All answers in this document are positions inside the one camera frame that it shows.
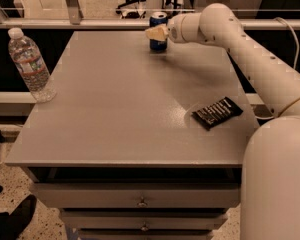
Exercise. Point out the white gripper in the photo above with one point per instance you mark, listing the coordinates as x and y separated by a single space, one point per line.
175 30

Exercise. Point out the blue pepsi can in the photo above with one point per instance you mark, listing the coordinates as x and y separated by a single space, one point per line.
158 41

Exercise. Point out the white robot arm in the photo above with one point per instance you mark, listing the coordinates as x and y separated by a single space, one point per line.
270 189

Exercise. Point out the clear plastic water bottle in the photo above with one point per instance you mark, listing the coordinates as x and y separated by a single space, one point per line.
27 58

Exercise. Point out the black snack bar wrapper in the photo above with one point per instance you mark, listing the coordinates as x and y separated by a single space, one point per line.
217 113

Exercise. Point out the grey drawer cabinet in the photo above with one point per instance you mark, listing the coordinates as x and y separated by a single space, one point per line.
122 114

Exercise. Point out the metal railing with glass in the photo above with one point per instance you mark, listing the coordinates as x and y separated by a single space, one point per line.
78 23

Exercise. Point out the top grey drawer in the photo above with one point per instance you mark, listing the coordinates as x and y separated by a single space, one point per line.
137 195

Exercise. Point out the grey drawer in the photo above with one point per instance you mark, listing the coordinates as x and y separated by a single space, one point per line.
139 219
137 195

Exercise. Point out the black chair base bottom left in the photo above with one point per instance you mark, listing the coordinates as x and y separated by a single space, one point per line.
12 225

